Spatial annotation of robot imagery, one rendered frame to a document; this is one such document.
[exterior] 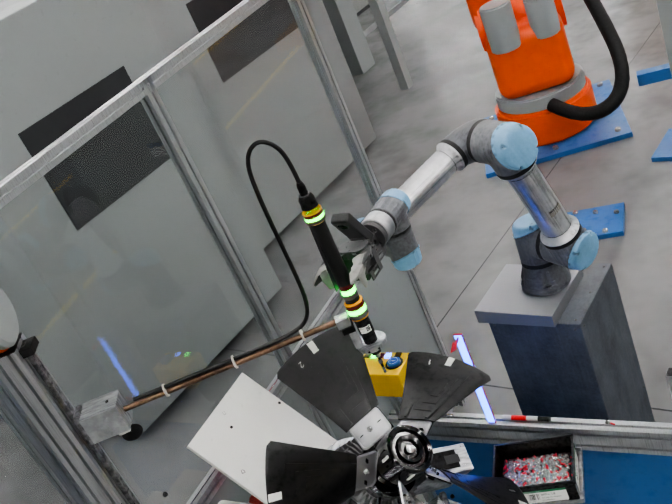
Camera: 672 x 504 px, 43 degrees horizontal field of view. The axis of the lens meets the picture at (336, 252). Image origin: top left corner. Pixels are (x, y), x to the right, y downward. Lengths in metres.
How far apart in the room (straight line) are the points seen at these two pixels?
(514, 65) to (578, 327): 3.34
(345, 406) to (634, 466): 0.87
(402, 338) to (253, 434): 1.42
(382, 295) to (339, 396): 1.33
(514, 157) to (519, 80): 3.55
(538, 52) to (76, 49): 2.84
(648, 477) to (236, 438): 1.13
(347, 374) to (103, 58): 2.89
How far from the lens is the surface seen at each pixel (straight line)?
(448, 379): 2.20
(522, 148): 2.21
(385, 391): 2.55
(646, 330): 4.08
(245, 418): 2.19
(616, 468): 2.54
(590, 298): 2.63
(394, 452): 1.98
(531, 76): 5.72
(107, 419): 1.99
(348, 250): 1.88
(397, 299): 3.45
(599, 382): 2.70
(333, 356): 2.08
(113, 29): 4.67
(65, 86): 4.45
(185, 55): 2.61
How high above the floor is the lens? 2.53
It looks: 27 degrees down
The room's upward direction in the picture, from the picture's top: 24 degrees counter-clockwise
